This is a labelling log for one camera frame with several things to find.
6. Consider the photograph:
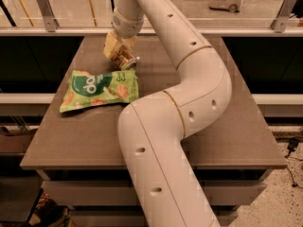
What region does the orange patterned soda can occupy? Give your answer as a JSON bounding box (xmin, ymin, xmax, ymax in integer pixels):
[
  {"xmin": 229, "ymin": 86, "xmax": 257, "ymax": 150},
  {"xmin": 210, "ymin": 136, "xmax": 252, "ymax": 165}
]
[{"xmin": 110, "ymin": 44, "xmax": 136, "ymax": 70}]

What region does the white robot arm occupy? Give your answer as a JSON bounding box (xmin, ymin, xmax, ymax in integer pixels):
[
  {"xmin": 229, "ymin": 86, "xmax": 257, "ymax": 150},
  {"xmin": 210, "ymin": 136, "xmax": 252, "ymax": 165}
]
[{"xmin": 112, "ymin": 0, "xmax": 232, "ymax": 227}]

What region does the green snack bag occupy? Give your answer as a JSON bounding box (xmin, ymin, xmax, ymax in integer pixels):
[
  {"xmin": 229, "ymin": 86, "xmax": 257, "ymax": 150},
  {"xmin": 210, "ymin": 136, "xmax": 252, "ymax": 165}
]
[{"xmin": 60, "ymin": 70, "xmax": 139, "ymax": 113}]

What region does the grey table drawer unit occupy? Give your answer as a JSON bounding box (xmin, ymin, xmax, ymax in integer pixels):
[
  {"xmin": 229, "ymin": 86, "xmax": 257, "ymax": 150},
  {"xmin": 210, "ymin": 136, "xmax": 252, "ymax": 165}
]
[{"xmin": 21, "ymin": 37, "xmax": 286, "ymax": 227}]

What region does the cardboard box at left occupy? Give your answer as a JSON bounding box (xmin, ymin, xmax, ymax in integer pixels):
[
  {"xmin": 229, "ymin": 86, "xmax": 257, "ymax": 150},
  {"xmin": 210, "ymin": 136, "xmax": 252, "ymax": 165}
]
[{"xmin": 0, "ymin": 127, "xmax": 37, "ymax": 153}]

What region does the left metal railing bracket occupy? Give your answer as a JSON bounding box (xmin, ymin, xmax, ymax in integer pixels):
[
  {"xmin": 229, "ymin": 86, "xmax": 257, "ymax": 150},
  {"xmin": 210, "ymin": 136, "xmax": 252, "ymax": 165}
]
[{"xmin": 36, "ymin": 0, "xmax": 59, "ymax": 32}]

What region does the metal railing bracket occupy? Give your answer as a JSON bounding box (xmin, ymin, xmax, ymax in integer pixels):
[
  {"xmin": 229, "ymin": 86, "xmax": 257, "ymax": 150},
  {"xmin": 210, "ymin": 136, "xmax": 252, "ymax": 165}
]
[
  {"xmin": 271, "ymin": 0, "xmax": 297, "ymax": 33},
  {"xmin": 36, "ymin": 0, "xmax": 59, "ymax": 32}
]

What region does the right metal railing bracket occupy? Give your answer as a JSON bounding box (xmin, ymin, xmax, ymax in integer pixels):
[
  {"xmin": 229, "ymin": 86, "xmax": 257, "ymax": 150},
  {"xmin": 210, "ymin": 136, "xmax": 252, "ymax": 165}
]
[{"xmin": 271, "ymin": 0, "xmax": 297, "ymax": 33}]

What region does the black power adapter with cable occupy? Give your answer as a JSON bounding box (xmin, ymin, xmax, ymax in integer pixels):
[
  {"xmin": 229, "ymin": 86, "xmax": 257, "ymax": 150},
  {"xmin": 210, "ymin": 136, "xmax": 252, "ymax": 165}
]
[{"xmin": 285, "ymin": 138, "xmax": 299, "ymax": 188}]

